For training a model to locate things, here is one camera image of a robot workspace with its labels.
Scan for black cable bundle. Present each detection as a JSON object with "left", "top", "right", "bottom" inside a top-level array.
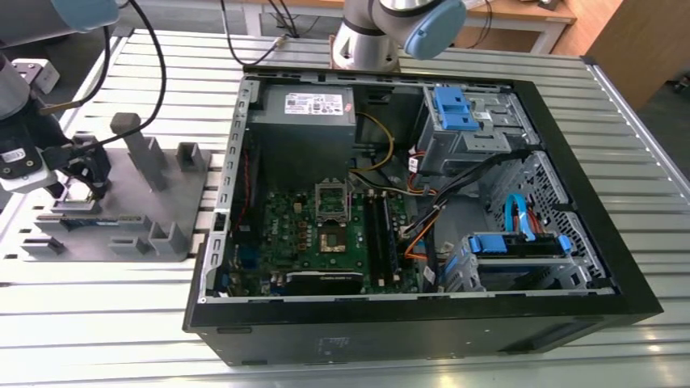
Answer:
[{"left": 401, "top": 149, "right": 532, "bottom": 239}]

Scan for black camera cable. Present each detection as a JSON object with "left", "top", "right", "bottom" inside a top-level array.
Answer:
[
  {"left": 217, "top": 0, "right": 288, "bottom": 66},
  {"left": 69, "top": 0, "right": 168, "bottom": 154}
]

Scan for black PC case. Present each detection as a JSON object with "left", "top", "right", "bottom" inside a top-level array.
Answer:
[{"left": 181, "top": 64, "right": 664, "bottom": 367}]

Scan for grey disk bay cage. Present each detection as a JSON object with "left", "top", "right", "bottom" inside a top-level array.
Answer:
[{"left": 438, "top": 232, "right": 615, "bottom": 293}]

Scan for black and white wire bundle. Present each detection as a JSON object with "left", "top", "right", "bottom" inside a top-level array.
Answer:
[{"left": 349, "top": 169, "right": 437, "bottom": 199}]

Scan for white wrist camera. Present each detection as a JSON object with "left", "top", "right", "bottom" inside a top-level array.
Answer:
[{"left": 0, "top": 137, "right": 59, "bottom": 194}]

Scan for orange wires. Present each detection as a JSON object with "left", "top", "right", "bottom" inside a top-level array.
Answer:
[{"left": 401, "top": 226, "right": 432, "bottom": 262}]

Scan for red SATA cable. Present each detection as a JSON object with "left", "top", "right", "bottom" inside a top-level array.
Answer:
[{"left": 524, "top": 208, "right": 545, "bottom": 239}]

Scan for graphics card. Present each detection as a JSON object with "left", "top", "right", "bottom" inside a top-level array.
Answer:
[{"left": 282, "top": 269, "right": 362, "bottom": 296}]

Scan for blue SATA cable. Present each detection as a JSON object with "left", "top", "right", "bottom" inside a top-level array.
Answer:
[{"left": 503, "top": 193, "right": 540, "bottom": 243}]

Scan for metal socket cover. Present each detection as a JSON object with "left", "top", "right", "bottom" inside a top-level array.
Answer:
[{"left": 313, "top": 177, "right": 354, "bottom": 226}]

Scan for grey wrist box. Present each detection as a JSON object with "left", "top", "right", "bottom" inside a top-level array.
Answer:
[{"left": 9, "top": 57, "right": 59, "bottom": 97}]

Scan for large blue drive bracket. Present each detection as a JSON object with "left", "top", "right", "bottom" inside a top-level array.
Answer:
[{"left": 429, "top": 86, "right": 484, "bottom": 133}]

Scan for wooden desk white frame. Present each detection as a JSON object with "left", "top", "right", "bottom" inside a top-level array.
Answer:
[{"left": 241, "top": 0, "right": 577, "bottom": 56}]

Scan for CPU socket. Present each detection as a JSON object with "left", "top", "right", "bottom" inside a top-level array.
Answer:
[{"left": 314, "top": 225, "right": 352, "bottom": 255}]

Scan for wooden cabinet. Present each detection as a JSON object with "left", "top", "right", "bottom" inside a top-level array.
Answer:
[{"left": 584, "top": 0, "right": 690, "bottom": 112}]

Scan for grey drive cage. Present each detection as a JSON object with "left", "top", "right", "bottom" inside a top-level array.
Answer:
[{"left": 417, "top": 84, "right": 540, "bottom": 177}]

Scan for grey parts rack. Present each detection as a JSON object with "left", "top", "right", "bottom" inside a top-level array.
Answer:
[{"left": 18, "top": 112, "right": 214, "bottom": 264}]

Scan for grey power supply unit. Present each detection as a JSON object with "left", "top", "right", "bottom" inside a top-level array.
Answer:
[{"left": 244, "top": 84, "right": 360, "bottom": 183}]

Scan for yellow power wire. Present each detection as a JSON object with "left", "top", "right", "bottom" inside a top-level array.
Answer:
[{"left": 349, "top": 111, "right": 398, "bottom": 174}]

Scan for wire locking lever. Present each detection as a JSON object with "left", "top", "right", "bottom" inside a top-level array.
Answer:
[{"left": 345, "top": 173, "right": 357, "bottom": 226}]

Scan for blue RAM stick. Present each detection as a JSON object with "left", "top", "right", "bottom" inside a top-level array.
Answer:
[{"left": 34, "top": 213, "right": 144, "bottom": 230}]

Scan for green Dell motherboard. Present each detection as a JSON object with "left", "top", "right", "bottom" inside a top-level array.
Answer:
[{"left": 217, "top": 188, "right": 426, "bottom": 298}]

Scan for hard disk in blue carrier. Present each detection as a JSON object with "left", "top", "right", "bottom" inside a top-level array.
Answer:
[{"left": 468, "top": 234, "right": 572, "bottom": 259}]

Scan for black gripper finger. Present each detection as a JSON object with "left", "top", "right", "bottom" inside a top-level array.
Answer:
[
  {"left": 67, "top": 136, "right": 113, "bottom": 201},
  {"left": 45, "top": 171, "right": 70, "bottom": 199}
]

